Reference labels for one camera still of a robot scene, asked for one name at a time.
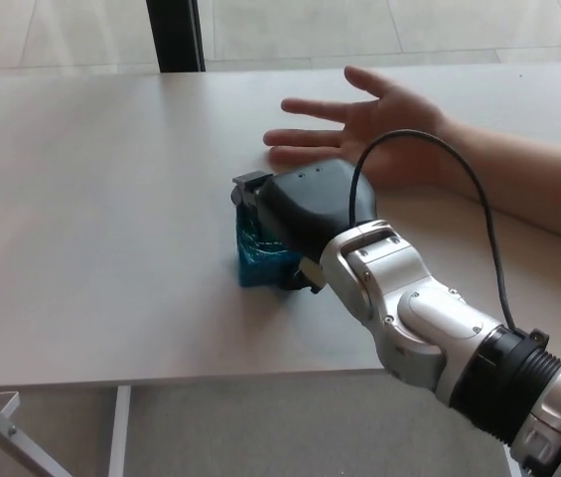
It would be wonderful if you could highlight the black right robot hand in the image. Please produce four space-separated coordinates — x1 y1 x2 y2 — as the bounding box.
230 159 378 294

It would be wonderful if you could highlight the bare human hand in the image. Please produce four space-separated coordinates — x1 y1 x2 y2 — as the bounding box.
264 65 454 189

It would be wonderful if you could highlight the blue foil-wrapped cube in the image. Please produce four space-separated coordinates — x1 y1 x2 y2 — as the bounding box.
232 203 297 288

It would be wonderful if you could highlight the bare human forearm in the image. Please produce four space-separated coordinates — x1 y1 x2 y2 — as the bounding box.
441 121 561 248

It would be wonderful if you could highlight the white upright table leg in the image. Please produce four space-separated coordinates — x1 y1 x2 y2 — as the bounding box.
107 386 132 477

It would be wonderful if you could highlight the white slanted table leg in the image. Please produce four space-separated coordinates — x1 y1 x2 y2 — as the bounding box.
0 391 70 477

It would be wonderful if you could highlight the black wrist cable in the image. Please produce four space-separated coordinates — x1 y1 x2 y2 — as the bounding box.
349 129 521 333

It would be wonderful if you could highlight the black vertical door frame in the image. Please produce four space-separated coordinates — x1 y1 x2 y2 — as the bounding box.
144 0 208 74

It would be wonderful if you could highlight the white metal hook bracket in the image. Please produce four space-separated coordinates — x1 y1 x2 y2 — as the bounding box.
0 391 21 421

